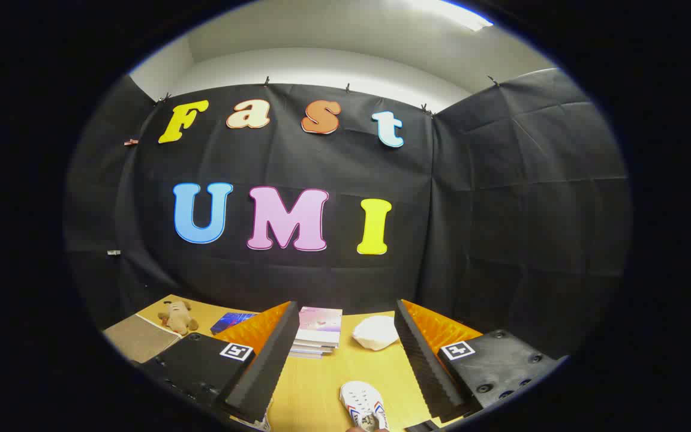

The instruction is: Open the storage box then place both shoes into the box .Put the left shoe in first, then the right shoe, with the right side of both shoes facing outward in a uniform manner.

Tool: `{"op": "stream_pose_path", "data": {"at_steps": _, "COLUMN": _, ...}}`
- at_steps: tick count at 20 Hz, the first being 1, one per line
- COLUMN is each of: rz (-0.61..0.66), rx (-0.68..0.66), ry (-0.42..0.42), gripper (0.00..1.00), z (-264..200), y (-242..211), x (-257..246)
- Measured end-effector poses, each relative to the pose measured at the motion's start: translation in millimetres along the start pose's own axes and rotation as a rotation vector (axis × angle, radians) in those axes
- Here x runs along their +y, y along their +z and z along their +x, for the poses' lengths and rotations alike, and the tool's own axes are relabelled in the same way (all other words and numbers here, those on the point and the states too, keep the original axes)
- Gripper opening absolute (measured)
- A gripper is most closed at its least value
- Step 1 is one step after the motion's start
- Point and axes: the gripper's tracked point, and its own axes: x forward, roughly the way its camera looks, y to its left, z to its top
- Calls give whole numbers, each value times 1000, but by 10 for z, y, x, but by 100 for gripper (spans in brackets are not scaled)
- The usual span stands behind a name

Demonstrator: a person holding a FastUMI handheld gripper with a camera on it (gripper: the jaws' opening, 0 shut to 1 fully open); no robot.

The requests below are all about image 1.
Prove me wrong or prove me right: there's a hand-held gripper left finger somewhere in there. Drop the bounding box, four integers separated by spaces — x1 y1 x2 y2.
133 301 301 425

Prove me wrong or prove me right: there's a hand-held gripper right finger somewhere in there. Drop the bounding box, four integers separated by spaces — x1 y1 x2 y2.
393 299 569 424

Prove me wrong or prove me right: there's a white canvas shoe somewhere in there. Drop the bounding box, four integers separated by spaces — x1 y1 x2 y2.
340 381 390 432
248 401 272 432

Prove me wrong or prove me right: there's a beige fabric storage box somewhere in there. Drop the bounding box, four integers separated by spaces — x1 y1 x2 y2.
103 312 183 365

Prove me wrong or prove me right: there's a white cover book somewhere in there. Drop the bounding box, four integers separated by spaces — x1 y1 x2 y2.
290 342 339 355

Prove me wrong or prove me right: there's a dark blue book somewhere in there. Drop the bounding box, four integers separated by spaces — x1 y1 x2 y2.
211 311 257 335

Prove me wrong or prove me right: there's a white plush toy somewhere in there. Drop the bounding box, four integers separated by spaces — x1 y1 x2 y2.
352 315 400 352

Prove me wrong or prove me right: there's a pink cover book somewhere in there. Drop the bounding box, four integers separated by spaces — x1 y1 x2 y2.
293 307 343 349

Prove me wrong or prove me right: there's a tan plush dog toy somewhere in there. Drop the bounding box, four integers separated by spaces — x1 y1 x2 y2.
158 300 199 335

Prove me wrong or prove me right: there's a ceiling light panel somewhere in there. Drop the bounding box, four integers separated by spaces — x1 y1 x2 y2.
408 0 494 32

